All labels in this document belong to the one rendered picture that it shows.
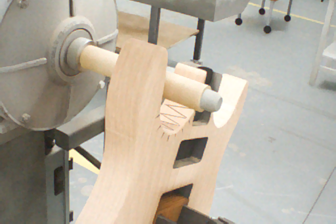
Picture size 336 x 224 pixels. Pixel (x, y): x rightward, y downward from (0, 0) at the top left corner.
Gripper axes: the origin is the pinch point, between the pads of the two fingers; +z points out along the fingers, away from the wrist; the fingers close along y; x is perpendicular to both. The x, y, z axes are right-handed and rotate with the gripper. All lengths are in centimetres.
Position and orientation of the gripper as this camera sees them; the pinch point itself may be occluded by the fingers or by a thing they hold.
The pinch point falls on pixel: (170, 220)
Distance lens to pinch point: 64.0
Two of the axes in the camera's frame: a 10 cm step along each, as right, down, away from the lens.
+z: -8.1, -3.3, 4.9
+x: 2.7, -9.5, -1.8
